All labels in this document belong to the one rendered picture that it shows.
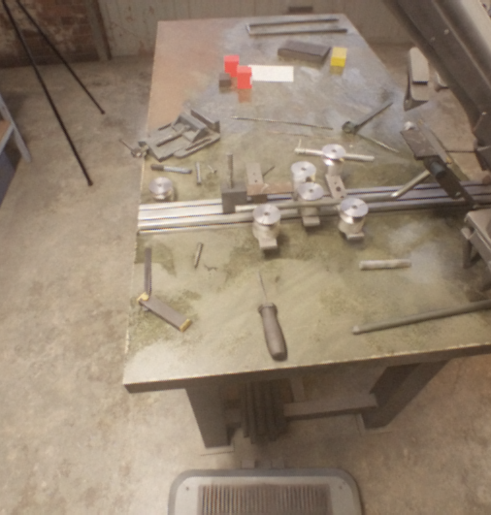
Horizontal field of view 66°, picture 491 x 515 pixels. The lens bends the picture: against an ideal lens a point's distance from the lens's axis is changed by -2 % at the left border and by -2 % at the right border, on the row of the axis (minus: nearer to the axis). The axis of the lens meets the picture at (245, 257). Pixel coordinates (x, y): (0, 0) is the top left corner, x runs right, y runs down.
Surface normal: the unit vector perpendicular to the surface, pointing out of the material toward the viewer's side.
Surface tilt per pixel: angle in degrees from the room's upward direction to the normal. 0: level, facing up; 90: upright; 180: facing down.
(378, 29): 90
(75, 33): 90
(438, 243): 0
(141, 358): 0
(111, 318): 0
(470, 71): 109
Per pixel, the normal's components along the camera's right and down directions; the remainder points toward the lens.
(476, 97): -0.22, 0.92
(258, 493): 0.00, -0.63
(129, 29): 0.11, 0.77
